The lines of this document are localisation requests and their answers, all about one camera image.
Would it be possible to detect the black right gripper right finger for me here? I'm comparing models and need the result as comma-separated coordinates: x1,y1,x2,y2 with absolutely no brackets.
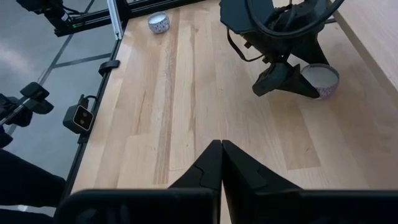
222,139,302,224

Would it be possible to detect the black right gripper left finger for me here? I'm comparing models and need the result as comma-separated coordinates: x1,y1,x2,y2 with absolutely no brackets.
169,139,223,190

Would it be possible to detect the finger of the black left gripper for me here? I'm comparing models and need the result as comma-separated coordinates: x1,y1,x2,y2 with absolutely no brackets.
252,62,320,100
292,39,330,68

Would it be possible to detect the small patterned basket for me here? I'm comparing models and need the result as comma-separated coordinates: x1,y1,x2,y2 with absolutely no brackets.
300,63,340,100

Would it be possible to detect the silver aluminium bar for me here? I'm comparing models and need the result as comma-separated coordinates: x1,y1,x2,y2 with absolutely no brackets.
107,0,124,40

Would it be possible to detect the person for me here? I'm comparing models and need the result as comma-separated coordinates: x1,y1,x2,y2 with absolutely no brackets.
0,148,67,224

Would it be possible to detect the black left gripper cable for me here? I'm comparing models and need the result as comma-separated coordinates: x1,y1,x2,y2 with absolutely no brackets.
247,0,345,40

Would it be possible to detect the black aluminium table frame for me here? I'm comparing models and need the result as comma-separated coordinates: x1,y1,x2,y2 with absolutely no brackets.
54,0,206,200

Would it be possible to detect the black table-level camera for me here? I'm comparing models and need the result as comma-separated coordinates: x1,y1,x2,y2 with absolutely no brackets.
62,94,95,135

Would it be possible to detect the black frame clamp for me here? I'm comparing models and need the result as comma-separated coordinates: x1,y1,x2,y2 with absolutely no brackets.
98,60,121,77

